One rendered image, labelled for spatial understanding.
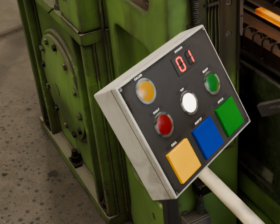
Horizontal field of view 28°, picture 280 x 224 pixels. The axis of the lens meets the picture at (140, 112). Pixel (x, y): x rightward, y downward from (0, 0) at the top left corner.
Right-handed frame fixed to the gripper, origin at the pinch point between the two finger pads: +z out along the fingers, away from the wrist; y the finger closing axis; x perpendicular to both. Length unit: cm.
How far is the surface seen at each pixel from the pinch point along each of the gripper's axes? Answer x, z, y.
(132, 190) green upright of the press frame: -37, 106, 29
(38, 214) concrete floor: -34, 156, 11
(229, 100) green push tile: 3.3, 12.5, 2.0
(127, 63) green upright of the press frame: 14, 74, 32
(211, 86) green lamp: 9.0, 12.9, -1.0
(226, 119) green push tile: 0.3, 12.5, -2.1
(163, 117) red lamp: 10.9, 13.0, -19.3
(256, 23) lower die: 8, 31, 52
